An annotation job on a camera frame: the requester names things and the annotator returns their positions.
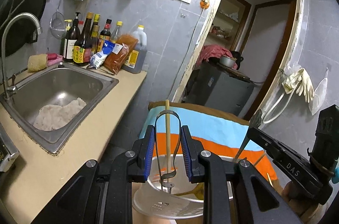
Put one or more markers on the large oil jug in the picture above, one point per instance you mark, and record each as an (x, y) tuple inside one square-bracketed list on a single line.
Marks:
[(136, 58)]

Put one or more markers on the blue white packet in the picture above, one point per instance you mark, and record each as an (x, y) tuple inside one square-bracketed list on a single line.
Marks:
[(99, 58)]

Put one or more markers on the white rubber gloves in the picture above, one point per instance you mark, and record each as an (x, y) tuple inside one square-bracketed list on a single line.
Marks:
[(299, 82)]

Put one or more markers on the chrome faucet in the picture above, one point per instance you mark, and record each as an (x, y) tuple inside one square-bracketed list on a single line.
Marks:
[(21, 30)]

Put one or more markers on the orange wall hook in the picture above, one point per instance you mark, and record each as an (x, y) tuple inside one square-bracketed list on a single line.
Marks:
[(204, 4)]

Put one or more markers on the stainless steel sink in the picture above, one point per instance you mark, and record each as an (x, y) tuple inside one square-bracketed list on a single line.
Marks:
[(57, 85)]

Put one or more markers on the metal pot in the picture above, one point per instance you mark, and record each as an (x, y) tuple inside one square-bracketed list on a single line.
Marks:
[(228, 62)]

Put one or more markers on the gold spoon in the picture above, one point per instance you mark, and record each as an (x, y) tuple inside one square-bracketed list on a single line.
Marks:
[(198, 192)]

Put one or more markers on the red cloth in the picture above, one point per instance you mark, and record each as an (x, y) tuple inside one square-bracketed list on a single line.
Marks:
[(211, 51)]

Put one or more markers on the wooden chopstick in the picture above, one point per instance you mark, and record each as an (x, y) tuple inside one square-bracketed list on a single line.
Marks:
[(269, 180), (259, 159), (168, 141)]

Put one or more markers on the grey cabinet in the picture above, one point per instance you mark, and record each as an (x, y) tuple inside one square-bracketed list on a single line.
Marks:
[(216, 88)]

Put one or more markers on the wire strainer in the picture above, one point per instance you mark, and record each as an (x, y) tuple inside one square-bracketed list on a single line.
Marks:
[(57, 23)]

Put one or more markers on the dark soy sauce bottle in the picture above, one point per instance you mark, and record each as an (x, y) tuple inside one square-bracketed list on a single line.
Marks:
[(82, 49)]

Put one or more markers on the white plastic utensil holder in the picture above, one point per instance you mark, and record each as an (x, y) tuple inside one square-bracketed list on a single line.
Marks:
[(152, 200)]

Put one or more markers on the white rag in sink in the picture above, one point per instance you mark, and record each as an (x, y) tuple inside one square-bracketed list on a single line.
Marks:
[(53, 117)]

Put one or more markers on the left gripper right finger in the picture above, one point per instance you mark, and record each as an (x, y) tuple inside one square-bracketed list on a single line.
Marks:
[(196, 158)]

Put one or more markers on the orange spice bag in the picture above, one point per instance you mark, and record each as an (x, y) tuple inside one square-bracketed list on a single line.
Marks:
[(123, 47)]

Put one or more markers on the yellow sponge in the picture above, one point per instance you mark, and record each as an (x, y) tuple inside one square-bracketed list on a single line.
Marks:
[(37, 62)]

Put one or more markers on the wooden shelving unit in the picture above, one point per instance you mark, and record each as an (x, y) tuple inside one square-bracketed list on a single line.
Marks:
[(229, 23)]

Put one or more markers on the person right hand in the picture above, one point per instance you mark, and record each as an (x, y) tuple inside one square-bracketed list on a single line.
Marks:
[(307, 211)]

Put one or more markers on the striped cloth blue orange brown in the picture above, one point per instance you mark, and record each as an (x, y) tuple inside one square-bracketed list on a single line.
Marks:
[(220, 132)]

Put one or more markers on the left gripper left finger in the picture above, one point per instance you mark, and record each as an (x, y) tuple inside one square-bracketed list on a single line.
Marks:
[(140, 157)]

